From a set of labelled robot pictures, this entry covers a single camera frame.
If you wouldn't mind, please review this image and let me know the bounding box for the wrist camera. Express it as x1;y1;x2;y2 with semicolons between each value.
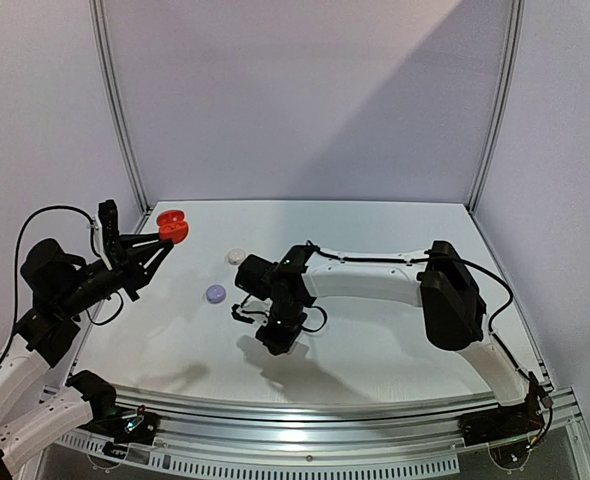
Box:
231;302;269;325
91;199;119;271

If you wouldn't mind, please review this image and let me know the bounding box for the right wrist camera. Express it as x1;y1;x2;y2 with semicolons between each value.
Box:
231;302;269;325

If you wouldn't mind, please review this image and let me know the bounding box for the left aluminium corner post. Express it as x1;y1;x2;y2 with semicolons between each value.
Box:
88;0;152;233

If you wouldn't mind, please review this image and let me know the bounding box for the right aluminium corner post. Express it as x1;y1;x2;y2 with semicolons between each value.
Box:
466;0;525;217

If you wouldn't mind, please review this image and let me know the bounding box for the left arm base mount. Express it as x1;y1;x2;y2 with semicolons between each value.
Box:
80;405;161;446

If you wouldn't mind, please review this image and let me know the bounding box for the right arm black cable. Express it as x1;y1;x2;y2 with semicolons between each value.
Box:
294;241;556;446

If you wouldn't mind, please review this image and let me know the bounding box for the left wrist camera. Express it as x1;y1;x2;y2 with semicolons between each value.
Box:
91;199;119;271

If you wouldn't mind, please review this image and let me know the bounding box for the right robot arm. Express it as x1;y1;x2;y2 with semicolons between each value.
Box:
234;241;538;436

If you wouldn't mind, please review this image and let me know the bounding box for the red charging case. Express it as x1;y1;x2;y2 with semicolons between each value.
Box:
156;210;189;245

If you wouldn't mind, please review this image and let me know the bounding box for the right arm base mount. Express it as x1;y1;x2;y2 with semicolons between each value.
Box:
458;403;544;446

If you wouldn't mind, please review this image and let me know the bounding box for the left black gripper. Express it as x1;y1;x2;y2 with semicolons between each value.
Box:
56;231;172;316

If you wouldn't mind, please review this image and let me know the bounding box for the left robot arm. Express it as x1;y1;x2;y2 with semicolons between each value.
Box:
0;233;174;479

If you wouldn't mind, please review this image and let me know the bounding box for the aluminium corner post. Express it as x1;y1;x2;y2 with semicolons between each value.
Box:
88;0;152;233
466;0;525;217

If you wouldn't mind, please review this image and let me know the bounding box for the aluminium front rail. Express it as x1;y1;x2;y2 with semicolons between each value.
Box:
33;384;584;476

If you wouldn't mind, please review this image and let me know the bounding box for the purple charging case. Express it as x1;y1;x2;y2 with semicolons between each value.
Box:
204;284;227;305

